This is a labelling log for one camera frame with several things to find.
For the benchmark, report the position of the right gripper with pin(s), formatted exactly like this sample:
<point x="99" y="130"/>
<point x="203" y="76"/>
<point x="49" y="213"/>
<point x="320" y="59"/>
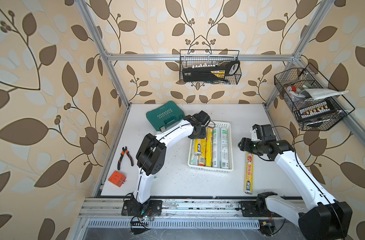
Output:
<point x="245" y="145"/>

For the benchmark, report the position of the white plastic perforated basket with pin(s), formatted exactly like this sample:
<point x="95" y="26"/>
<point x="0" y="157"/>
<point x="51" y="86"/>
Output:
<point x="231" y="165"/>

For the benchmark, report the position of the yellow wrap roll group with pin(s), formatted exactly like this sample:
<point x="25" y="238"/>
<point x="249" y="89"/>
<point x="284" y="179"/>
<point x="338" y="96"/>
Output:
<point x="201" y="151"/>

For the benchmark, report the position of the yellow wrap roll chef label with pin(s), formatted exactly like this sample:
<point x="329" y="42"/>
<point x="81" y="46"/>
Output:
<point x="208" y="153"/>

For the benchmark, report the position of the clear green label wrap roll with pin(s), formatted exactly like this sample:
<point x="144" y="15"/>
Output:
<point x="216" y="148"/>

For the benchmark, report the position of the white green wrap roll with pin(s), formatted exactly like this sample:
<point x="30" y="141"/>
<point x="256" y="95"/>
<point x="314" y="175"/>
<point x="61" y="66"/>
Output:
<point x="224" y="155"/>

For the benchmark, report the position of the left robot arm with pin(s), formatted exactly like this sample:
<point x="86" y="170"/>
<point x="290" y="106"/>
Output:
<point x="151" y="153"/>

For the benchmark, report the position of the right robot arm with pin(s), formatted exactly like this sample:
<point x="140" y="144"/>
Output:
<point x="325" y="218"/>

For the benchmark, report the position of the green plastic tool case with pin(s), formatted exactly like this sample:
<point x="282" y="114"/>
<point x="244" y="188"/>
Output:
<point x="165" y="116"/>

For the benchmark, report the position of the black yellow hand saw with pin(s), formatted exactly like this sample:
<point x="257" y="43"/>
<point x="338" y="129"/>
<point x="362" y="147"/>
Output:
<point x="217" y="73"/>

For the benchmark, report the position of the socket bit set tray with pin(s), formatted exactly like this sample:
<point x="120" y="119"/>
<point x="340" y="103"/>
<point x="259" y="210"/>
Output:
<point x="317" y="110"/>

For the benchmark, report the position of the red square block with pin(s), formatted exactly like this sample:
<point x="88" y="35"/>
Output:
<point x="117" y="178"/>

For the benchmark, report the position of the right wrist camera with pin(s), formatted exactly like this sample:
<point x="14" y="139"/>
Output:
<point x="263" y="133"/>

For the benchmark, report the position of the black wire basket right wall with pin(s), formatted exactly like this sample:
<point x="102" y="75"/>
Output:
<point x="291" y="82"/>

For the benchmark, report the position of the black wire basket wall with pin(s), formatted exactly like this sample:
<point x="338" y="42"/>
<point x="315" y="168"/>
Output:
<point x="291" y="82"/>
<point x="187" y="58"/>

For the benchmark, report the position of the black wire basket back wall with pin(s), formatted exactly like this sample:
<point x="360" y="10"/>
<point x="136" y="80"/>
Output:
<point x="187" y="58"/>

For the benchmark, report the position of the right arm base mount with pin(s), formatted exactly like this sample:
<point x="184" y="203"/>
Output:
<point x="248" y="209"/>

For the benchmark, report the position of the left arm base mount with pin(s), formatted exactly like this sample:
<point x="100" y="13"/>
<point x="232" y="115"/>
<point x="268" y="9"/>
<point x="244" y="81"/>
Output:
<point x="135" y="209"/>

